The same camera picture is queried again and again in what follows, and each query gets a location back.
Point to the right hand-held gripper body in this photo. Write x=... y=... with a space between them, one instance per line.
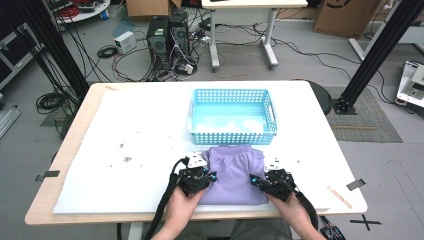
x=278 y=185

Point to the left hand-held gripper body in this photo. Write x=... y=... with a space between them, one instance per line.
x=193 y=180

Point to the purple shorts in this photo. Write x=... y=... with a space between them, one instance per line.
x=233 y=176

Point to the light blue plastic basket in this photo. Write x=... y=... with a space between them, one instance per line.
x=233 y=115

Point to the person's right hand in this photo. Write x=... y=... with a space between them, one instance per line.
x=290 y=211

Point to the person's left hand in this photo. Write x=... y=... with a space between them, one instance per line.
x=181 y=210

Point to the person's grey trousers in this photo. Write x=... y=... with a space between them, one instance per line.
x=240 y=231

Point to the thin wooden stick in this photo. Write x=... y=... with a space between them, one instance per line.
x=339 y=197

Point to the white foam table sheet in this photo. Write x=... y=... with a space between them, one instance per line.
x=133 y=133

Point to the black tape strip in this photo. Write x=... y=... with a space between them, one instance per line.
x=356 y=184
x=50 y=174

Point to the black tape cross mark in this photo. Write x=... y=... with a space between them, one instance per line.
x=366 y=222

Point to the black round stool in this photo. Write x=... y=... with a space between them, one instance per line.
x=322 y=96

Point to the grey floor mat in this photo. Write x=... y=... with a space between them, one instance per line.
x=366 y=116

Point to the light wooden table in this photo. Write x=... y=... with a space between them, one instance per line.
x=71 y=143

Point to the black computer tower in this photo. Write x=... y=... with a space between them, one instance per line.
x=158 y=43

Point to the open computer tower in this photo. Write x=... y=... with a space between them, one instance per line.
x=180 y=36

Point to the small white box device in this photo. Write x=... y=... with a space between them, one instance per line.
x=125 y=41

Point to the black metal stand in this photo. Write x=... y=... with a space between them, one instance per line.
x=376 y=50
x=56 y=43

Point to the white machine with panel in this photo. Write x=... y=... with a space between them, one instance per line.
x=411 y=83

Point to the brown cardboard box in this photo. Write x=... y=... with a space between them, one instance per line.
x=150 y=7

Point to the white desk with legs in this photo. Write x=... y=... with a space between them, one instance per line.
x=253 y=3

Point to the large printed cardboard box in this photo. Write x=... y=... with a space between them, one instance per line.
x=346 y=16

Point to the round white table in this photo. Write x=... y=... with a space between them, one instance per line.
x=93 y=11

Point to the grey shelf rack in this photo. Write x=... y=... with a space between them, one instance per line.
x=13 y=60

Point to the white metal frame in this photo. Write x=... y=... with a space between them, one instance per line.
x=358 y=46

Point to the silver metal rail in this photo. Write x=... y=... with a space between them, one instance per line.
x=7 y=121

